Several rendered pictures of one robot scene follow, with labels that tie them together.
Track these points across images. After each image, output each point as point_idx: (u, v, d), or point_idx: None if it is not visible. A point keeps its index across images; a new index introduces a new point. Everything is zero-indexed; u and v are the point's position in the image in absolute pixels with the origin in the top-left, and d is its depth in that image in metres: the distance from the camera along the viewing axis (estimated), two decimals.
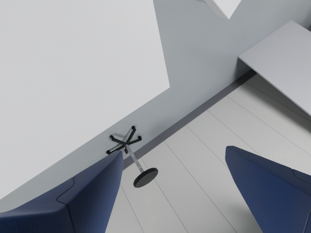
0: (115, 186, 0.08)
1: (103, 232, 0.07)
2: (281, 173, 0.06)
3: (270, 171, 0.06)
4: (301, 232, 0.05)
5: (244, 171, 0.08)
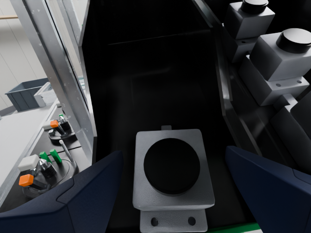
0: (115, 186, 0.08)
1: (103, 232, 0.07)
2: (281, 173, 0.06)
3: (270, 171, 0.06)
4: (301, 232, 0.05)
5: (244, 171, 0.08)
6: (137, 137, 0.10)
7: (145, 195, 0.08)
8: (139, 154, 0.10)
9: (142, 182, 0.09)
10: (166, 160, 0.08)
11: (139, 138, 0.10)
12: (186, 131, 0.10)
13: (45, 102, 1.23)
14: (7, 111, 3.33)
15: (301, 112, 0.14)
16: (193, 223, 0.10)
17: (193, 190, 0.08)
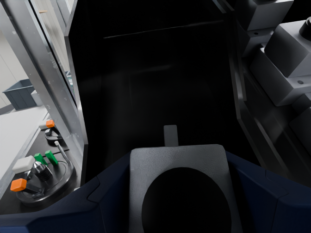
0: None
1: (126, 231, 0.07)
2: (253, 174, 0.06)
3: (243, 172, 0.06)
4: None
5: None
6: (131, 158, 0.07)
7: None
8: (134, 186, 0.07)
9: None
10: (178, 209, 0.05)
11: (135, 161, 0.07)
12: (204, 150, 0.07)
13: None
14: (6, 110, 3.30)
15: None
16: None
17: None
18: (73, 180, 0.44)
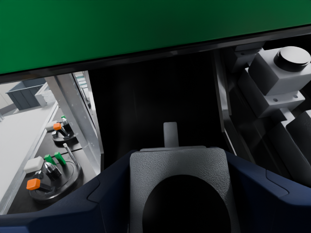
0: None
1: (126, 231, 0.07)
2: (253, 174, 0.06)
3: (243, 172, 0.06)
4: None
5: None
6: (131, 162, 0.07)
7: None
8: (135, 191, 0.07)
9: None
10: (178, 218, 0.05)
11: (135, 166, 0.07)
12: (204, 154, 0.07)
13: (46, 102, 1.24)
14: (8, 109, 3.34)
15: (295, 130, 0.15)
16: None
17: None
18: (81, 179, 0.48)
